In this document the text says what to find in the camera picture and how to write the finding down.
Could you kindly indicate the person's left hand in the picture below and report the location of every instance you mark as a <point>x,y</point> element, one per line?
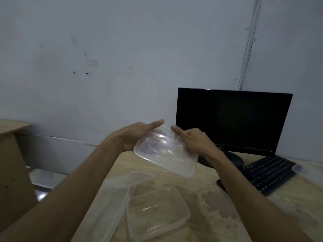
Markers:
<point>131,136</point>

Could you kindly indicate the person's right hand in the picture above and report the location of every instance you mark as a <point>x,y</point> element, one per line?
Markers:
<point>199,142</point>

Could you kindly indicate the person's right forearm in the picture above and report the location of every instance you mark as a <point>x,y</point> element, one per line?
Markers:
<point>252,199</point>

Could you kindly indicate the person's left forearm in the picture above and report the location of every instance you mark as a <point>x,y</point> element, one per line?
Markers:
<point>65,194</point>

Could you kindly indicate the black computer monitor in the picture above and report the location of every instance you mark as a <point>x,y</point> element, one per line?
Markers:
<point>239,118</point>

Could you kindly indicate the light wooden table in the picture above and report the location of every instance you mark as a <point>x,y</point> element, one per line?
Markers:
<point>207,199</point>

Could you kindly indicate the black keyboard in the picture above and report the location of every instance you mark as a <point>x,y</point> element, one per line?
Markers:
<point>272,173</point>

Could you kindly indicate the light wooden side desk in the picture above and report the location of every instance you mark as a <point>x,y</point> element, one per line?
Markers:
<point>12,173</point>

